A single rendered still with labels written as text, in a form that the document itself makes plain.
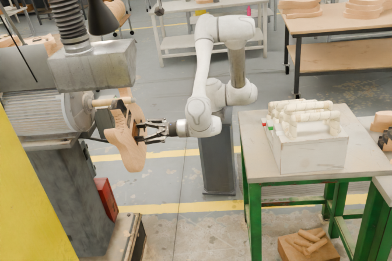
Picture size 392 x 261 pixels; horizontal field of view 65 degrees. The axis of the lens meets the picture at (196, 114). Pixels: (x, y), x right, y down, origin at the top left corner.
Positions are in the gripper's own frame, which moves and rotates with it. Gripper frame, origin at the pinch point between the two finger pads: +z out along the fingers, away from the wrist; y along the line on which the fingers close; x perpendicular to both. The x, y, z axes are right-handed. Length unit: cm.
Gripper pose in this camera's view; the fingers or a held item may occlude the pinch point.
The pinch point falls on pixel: (136, 132)
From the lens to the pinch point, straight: 154.1
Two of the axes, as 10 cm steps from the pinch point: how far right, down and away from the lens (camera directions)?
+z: -9.9, 0.9, 1.0
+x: -1.3, -6.3, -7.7
